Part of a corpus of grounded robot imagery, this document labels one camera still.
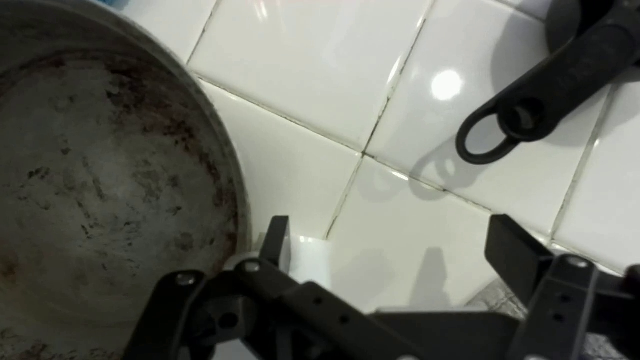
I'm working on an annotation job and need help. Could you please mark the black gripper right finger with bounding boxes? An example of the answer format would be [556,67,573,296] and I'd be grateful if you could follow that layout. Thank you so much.
[481,212,640,360]

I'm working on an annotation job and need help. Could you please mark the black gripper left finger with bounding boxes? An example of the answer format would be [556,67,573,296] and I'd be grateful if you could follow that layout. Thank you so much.
[121,214,427,360]

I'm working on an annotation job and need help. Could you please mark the grey metal frying pan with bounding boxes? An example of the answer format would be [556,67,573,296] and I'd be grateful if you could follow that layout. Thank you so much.
[0,0,253,360]

